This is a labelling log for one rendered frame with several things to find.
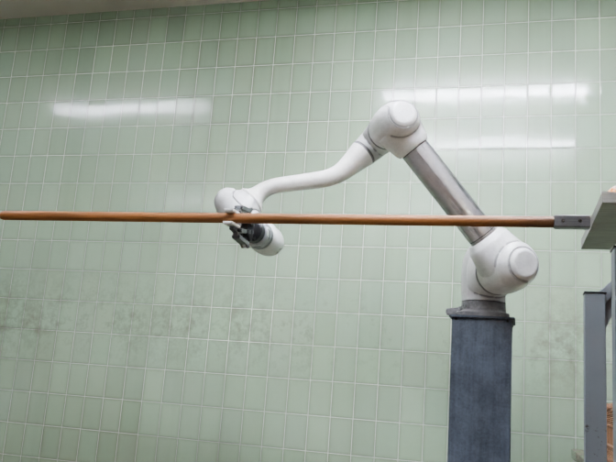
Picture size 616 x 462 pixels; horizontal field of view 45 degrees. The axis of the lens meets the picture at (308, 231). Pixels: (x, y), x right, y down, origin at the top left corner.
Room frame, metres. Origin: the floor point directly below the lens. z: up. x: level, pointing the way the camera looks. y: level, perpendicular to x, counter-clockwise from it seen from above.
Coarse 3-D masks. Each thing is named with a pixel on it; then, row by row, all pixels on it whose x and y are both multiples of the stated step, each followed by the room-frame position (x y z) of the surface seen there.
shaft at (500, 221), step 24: (0, 216) 2.38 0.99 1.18; (24, 216) 2.35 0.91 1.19; (48, 216) 2.33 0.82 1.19; (72, 216) 2.30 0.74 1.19; (96, 216) 2.28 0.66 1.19; (120, 216) 2.26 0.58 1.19; (144, 216) 2.24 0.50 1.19; (168, 216) 2.21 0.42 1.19; (192, 216) 2.19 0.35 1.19; (216, 216) 2.17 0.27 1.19; (240, 216) 2.15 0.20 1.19; (264, 216) 2.13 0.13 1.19; (288, 216) 2.11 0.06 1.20; (312, 216) 2.09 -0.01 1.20; (336, 216) 2.07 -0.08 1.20; (360, 216) 2.06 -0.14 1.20; (384, 216) 2.04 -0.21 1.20; (408, 216) 2.02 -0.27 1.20; (432, 216) 2.00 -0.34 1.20; (456, 216) 1.99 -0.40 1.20; (480, 216) 1.97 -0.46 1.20; (504, 216) 1.95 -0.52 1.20; (528, 216) 1.94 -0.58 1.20; (552, 216) 1.92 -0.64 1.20
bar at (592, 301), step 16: (608, 288) 1.52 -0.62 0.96; (592, 304) 1.52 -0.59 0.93; (608, 304) 1.53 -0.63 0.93; (592, 320) 1.52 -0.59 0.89; (608, 320) 1.53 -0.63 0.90; (592, 336) 1.52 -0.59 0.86; (592, 352) 1.52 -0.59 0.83; (592, 368) 1.52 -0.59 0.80; (592, 384) 1.52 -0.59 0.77; (592, 400) 1.52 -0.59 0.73; (592, 416) 1.52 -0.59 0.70; (592, 432) 1.52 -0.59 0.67; (592, 448) 1.52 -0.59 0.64
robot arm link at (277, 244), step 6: (276, 228) 2.47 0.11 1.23; (276, 234) 2.44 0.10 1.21; (276, 240) 2.44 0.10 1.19; (282, 240) 2.50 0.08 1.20; (270, 246) 2.43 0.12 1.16; (276, 246) 2.46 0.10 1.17; (282, 246) 2.52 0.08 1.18; (258, 252) 2.46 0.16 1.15; (264, 252) 2.46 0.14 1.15; (270, 252) 2.47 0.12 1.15; (276, 252) 2.50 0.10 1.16
